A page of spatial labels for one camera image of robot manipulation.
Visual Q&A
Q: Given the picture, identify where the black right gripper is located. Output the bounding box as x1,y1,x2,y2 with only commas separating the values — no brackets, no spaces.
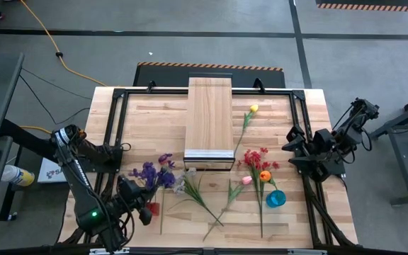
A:
281,125,318,168

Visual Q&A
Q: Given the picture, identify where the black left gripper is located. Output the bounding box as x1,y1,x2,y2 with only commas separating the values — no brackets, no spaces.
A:
118,175,158,227

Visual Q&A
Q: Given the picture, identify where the purple artificial flower sprig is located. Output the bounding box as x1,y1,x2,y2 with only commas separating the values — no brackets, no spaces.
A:
127,152,177,205

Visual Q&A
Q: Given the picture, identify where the red artificial tulip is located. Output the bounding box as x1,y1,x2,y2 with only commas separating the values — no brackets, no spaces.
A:
159,187,166,236

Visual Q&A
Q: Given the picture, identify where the orange artificial tulip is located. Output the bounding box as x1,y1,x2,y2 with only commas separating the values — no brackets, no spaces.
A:
259,169,279,199

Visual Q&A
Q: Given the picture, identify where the white artificial flower sprig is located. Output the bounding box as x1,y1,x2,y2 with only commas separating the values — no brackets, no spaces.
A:
171,168,225,227

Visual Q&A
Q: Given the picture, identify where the pink artificial tulip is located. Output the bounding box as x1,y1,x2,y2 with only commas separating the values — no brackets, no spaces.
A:
202,176,254,242

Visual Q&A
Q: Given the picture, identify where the yellow artificial tulip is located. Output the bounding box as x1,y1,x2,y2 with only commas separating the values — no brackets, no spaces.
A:
232,103,260,155

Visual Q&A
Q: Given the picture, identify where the red glass vase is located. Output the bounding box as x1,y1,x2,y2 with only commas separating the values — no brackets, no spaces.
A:
146,201,161,217

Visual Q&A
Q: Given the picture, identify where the red blossom flower sprig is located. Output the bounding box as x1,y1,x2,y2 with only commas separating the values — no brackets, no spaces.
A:
237,147,281,239

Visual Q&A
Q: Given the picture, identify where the blue glass vase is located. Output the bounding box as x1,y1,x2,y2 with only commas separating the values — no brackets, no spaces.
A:
266,189,287,209

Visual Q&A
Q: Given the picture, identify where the black mat with hazard stripe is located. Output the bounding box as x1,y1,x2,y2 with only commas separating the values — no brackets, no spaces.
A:
132,62,286,89
315,0,408,13

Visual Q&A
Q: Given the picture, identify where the white printed sign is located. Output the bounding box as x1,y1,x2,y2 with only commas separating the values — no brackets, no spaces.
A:
36,157,69,184

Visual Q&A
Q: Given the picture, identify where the grey metal table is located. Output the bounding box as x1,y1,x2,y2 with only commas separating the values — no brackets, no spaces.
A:
368,90,408,206

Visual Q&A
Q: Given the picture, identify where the white and yellow bottle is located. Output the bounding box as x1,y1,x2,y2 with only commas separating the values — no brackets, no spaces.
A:
1,164,35,188

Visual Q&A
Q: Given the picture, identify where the silver metal bracket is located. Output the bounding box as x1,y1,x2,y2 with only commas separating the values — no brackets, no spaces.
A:
89,247,130,255
287,249,328,255

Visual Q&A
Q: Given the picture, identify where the black metal table frame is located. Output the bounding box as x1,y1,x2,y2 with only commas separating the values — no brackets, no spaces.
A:
58,87,359,249

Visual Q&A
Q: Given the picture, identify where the wooden shelf with black frame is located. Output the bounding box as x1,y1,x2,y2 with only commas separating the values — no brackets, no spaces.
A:
183,76,236,171

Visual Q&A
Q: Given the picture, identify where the black floor cable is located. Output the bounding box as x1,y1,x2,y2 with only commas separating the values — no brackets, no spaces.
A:
21,67,92,101
18,74,91,125

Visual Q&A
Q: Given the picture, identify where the yellow extension cable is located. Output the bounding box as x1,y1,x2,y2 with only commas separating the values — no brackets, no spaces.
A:
18,0,108,135

